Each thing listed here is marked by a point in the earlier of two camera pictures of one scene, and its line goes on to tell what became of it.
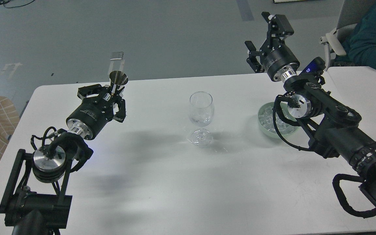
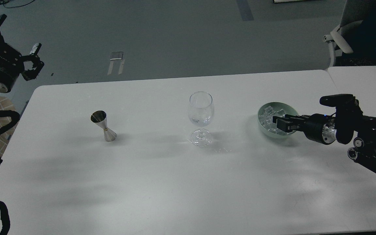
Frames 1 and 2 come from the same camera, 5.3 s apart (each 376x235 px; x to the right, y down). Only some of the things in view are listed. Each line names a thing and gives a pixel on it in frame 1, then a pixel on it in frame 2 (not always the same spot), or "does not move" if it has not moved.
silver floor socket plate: x=115 y=55 does not move
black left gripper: x=92 y=115 to x=0 y=64
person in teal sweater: x=372 y=42 does not move
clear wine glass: x=201 y=111 does not move
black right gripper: x=281 y=63 to x=320 y=127
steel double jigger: x=118 y=78 to x=100 y=117
